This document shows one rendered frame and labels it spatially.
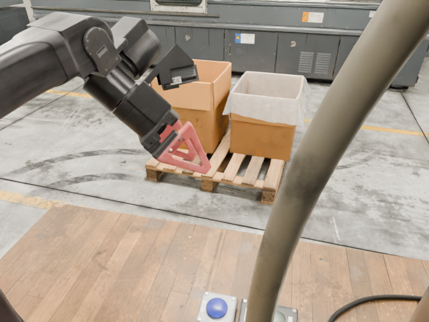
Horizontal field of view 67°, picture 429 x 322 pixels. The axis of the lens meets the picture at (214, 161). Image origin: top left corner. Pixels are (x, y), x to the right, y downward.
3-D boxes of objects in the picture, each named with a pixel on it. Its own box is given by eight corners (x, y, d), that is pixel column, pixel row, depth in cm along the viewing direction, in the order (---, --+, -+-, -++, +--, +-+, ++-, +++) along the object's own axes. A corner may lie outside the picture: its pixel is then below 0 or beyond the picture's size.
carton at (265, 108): (240, 119, 313) (242, 67, 286) (304, 127, 299) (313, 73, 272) (221, 155, 257) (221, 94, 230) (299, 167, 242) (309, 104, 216)
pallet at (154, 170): (199, 117, 351) (198, 105, 343) (293, 130, 325) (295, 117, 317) (146, 179, 255) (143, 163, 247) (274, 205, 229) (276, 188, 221)
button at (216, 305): (209, 301, 63) (209, 294, 62) (229, 305, 63) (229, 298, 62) (203, 320, 60) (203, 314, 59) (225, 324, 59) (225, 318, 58)
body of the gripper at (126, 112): (172, 112, 54) (136, 81, 52) (182, 117, 45) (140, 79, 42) (146, 142, 54) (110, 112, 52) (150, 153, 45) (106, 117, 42)
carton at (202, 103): (177, 117, 318) (173, 56, 287) (232, 123, 305) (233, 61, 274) (150, 145, 270) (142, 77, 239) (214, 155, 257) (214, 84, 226)
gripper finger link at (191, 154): (204, 141, 59) (165, 106, 56) (214, 147, 52) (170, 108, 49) (179, 170, 59) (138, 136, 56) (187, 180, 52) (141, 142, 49)
